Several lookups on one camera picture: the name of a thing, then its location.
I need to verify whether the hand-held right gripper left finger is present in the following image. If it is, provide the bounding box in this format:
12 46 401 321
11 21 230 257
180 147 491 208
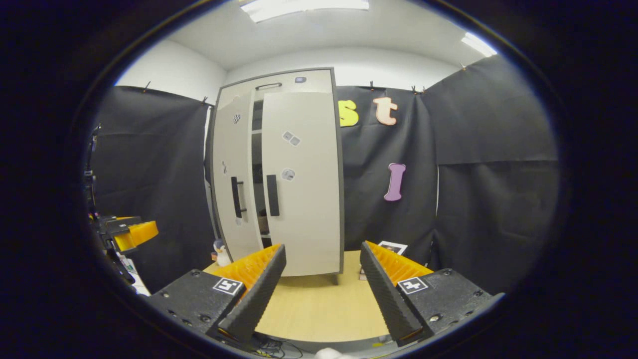
149 243 288 345

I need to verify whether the grey cabinet drawer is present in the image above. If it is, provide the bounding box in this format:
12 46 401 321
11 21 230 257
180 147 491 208
219 69 334 100

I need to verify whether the small penguin toy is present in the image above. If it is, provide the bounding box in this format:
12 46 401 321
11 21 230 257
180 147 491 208
213 238 232 267

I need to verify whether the white portrait cover book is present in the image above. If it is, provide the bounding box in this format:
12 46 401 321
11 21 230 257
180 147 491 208
377 240 408 256

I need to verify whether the long ceiling light panel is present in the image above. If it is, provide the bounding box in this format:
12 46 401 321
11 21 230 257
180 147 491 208
239 0 370 23

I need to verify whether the white cabinet door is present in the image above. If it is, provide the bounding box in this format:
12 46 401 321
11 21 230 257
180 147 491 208
261 91 342 277
212 90 265 262

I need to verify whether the black backdrop cloth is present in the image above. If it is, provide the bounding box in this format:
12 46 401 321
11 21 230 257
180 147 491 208
90 55 559 295

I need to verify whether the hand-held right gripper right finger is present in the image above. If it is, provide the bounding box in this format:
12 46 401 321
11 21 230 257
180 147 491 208
360 241 503 348

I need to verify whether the small ceiling light panel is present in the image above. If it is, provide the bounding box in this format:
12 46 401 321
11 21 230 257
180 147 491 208
461 32 498 58

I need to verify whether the printed white paper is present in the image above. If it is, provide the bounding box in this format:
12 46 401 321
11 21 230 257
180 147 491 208
120 257 150 296

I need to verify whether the white rounded object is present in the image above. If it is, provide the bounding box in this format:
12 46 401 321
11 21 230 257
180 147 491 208
314 348 357 359

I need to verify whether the thin black stand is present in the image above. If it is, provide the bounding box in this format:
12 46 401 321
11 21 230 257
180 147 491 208
84 124 103 220

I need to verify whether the white grey shoe cabinet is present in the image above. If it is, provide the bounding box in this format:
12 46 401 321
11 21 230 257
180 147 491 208
207 67 345 285

